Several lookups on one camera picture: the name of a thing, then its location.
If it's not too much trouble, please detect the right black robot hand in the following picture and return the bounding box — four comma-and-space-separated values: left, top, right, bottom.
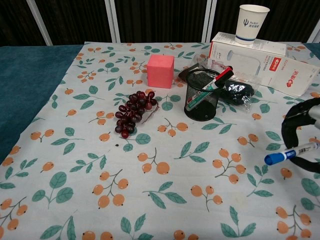
281, 97, 320, 174

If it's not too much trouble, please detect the blue cap marker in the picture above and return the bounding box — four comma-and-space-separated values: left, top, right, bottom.
264, 143, 320, 166

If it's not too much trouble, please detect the red cap marker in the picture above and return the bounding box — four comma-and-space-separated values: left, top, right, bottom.
185, 65, 235, 112

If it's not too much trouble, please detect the black mesh pen holder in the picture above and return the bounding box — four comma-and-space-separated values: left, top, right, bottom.
183, 69, 225, 123

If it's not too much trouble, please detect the clear plastic bag black item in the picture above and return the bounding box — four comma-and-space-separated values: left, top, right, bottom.
216, 74, 263, 114

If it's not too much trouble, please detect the white lamp box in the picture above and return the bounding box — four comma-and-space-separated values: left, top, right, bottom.
206, 31, 320, 98

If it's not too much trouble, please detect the white paper cup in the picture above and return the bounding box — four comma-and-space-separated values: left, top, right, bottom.
234, 4, 271, 46

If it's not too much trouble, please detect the pink foam cube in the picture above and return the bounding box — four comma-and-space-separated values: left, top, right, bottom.
146, 54, 175, 89

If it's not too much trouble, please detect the floral fruit print tablecloth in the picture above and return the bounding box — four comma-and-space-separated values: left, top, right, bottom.
0, 41, 320, 240

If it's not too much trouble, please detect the dark red grape bunch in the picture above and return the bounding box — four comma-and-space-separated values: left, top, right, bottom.
114, 90, 160, 139

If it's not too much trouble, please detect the teal fabric cloth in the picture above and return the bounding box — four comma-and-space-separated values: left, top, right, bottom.
0, 44, 84, 165

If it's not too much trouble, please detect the white folding screen frame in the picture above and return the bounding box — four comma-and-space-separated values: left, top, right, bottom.
26, 0, 320, 46

